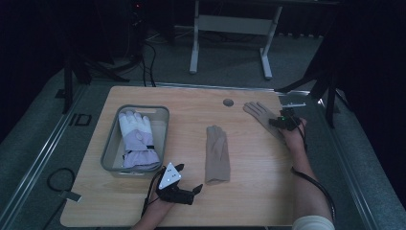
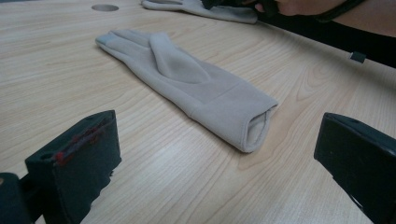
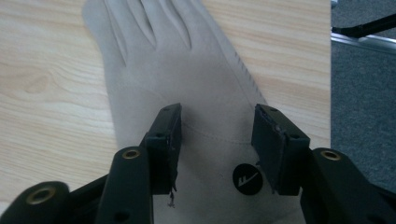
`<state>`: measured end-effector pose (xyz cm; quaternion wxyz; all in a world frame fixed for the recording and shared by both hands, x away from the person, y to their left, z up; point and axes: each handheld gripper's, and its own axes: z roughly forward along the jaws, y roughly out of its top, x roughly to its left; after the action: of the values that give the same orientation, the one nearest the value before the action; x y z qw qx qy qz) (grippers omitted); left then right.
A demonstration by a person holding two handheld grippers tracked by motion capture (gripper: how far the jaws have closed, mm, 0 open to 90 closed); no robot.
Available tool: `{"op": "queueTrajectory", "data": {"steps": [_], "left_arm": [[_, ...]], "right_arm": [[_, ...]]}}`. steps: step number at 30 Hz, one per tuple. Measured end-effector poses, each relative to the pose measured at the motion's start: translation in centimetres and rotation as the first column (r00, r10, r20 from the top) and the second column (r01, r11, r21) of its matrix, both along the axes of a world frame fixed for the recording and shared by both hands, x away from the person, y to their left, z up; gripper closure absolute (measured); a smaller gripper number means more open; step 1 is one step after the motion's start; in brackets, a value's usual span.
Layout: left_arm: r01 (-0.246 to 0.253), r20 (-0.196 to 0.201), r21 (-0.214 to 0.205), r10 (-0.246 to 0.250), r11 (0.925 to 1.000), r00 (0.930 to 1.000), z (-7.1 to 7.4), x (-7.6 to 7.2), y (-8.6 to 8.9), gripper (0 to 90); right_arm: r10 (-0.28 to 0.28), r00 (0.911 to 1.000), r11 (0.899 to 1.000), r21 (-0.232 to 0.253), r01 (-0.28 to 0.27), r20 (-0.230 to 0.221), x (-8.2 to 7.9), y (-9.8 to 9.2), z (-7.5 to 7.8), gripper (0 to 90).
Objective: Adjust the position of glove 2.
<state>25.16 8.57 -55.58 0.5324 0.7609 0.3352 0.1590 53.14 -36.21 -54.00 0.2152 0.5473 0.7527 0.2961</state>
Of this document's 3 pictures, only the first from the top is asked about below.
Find grey floor tag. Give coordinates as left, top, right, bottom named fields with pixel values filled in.
left=58, top=190, right=82, bottom=203

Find beige glove with button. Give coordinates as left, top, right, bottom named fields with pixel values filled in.
left=242, top=101, right=286, bottom=142

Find dark computer tower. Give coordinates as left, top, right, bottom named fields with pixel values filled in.
left=127, top=0, right=149, bottom=61

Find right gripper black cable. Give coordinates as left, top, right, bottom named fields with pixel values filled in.
left=290, top=119, right=338, bottom=224

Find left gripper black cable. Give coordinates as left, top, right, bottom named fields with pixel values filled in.
left=141, top=169, right=166, bottom=219

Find white sleeve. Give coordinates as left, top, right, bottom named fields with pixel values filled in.
left=291, top=215, right=336, bottom=230

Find purple and white glove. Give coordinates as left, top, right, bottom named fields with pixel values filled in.
left=118, top=110, right=161, bottom=170

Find metal floor rail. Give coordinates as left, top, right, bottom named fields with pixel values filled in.
left=317, top=97, right=382, bottom=230
left=0, top=84, right=89, bottom=224
left=152, top=81, right=310, bottom=97

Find black floor cable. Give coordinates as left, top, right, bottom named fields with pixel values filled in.
left=41, top=167, right=77, bottom=230

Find white desk frame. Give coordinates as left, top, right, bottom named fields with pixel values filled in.
left=189, top=0, right=284, bottom=81

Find grey plastic basin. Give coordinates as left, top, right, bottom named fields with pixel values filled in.
left=101, top=103, right=170, bottom=179

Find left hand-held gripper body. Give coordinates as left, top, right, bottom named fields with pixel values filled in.
left=155, top=162, right=196, bottom=206

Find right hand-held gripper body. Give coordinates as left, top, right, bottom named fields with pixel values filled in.
left=279, top=102, right=307, bottom=132

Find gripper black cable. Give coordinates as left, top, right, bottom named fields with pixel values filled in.
left=290, top=119, right=338, bottom=224
left=141, top=169, right=166, bottom=219

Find plain beige glove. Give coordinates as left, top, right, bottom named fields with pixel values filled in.
left=204, top=125, right=232, bottom=186

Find black tripod stand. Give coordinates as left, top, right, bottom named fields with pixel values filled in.
left=276, top=47, right=352, bottom=128
left=56, top=54, right=130, bottom=114

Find person's right hand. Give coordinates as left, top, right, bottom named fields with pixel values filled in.
left=281, top=118, right=308, bottom=151

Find dark curtain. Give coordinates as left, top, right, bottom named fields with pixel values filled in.
left=0, top=0, right=66, bottom=143
left=334, top=0, right=406, bottom=199

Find black background cables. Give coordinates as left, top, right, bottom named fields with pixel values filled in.
left=140, top=41, right=157, bottom=88

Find person's left hand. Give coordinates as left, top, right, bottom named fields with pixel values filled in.
left=145, top=188, right=176, bottom=221

